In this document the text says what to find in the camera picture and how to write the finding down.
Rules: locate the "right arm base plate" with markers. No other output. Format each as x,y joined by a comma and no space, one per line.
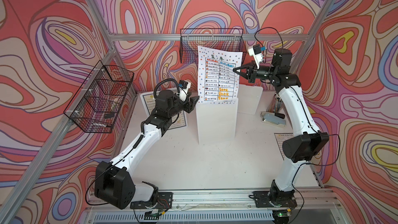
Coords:
270,199

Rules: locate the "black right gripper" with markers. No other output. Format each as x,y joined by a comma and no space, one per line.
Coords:
247,75

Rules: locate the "black wire basket wall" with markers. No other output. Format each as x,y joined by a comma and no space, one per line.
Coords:
225,39
95,107

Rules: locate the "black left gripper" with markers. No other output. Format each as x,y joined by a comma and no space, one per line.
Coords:
188,107

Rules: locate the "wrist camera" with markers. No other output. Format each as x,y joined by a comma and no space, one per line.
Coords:
256,51
183,91

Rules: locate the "white board front panel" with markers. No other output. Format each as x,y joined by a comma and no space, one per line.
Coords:
149,102

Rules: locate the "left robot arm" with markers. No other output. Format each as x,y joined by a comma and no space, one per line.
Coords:
114,180

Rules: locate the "Dim Sum Inn menu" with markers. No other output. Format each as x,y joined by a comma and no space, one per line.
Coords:
149,102

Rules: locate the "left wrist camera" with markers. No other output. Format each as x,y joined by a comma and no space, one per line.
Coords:
183,91

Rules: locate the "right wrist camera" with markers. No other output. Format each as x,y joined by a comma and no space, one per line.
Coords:
256,51

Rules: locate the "white board panel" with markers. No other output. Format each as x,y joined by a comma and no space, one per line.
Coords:
216,121
248,99
149,102

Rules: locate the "black wire basket back wall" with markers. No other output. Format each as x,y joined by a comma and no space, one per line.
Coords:
225,39

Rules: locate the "hand-drawn colourful menu sheet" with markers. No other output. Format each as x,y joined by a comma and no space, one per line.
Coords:
217,82

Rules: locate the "black wire basket left wall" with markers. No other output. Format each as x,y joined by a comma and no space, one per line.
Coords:
95,107

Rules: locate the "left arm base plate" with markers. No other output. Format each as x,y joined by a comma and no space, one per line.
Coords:
162,200

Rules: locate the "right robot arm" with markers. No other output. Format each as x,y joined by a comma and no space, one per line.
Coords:
307,139

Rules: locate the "black and beige stapler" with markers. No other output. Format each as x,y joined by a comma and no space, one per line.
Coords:
280,115

